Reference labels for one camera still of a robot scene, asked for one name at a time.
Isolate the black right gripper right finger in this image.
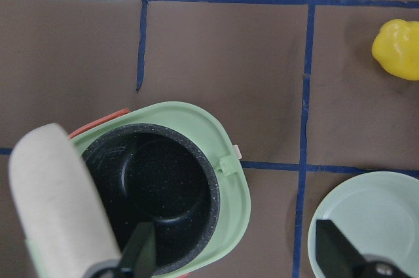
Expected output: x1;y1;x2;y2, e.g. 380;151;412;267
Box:
315;219;418;277

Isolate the yellow lemon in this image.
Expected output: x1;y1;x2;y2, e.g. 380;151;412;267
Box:
371;19;418;81

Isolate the green plate near cooker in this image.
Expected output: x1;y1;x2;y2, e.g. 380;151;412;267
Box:
307;171;418;277

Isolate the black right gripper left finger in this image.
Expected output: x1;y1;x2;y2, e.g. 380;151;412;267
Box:
118;222;156;277

